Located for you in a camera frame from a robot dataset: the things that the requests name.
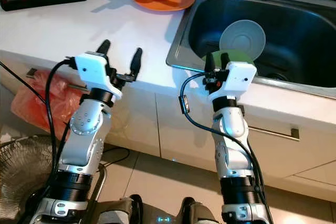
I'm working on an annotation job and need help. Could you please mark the white kitchen base cabinet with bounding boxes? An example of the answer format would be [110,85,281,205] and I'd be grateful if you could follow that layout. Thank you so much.
[0,59,336,204]

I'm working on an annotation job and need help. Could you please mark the green plate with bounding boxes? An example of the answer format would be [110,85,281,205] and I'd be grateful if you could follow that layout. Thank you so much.
[202,49,256,70]

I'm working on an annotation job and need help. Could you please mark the white bowl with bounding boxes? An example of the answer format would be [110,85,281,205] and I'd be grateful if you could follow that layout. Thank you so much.
[219,19,267,62]

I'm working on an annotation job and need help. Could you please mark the stainless steel sink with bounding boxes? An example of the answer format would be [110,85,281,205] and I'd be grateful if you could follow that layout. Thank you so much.
[165,0,336,101]

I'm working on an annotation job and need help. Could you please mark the red plastic bag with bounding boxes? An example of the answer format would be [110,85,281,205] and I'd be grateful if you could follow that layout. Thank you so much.
[13,69,85,141]

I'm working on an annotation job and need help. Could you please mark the black floor fan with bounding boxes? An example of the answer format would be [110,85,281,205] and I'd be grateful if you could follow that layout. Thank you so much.
[0,135,64,224]

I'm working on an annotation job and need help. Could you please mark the robot right leg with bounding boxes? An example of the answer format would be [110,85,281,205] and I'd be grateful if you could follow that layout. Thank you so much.
[181,197,221,224]

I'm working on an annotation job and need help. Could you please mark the robot leg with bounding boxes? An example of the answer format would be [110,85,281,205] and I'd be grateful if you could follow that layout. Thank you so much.
[100,195,145,224]
[181,197,221,224]

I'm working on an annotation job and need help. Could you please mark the robot left leg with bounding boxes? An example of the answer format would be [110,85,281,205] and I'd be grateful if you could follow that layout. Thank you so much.
[100,195,145,224]

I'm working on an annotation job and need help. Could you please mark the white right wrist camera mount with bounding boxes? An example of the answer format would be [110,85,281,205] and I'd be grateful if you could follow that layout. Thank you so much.
[208,61,257,103]

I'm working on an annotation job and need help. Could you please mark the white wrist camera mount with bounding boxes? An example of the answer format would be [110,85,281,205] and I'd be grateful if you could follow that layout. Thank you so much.
[75,52,117,101]
[208,61,257,103]

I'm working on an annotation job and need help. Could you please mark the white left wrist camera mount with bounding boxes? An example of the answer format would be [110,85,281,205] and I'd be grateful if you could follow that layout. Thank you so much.
[75,52,117,101]

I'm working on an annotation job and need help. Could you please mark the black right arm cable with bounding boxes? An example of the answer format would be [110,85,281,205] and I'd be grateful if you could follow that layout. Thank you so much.
[180,72,274,224]

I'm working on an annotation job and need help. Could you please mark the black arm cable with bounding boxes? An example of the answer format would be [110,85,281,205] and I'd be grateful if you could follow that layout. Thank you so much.
[180,72,274,224]
[26,59,79,224]

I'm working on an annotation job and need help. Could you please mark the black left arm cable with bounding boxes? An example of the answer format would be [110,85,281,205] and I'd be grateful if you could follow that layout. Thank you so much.
[26,59,79,224]

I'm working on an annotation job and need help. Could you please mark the silver cabinet handle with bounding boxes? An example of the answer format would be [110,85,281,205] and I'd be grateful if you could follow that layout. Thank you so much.
[239,119,300,142]
[25,68,85,91]

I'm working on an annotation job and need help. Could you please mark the black hanging power cable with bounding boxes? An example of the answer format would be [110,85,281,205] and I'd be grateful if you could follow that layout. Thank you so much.
[0,60,50,99]

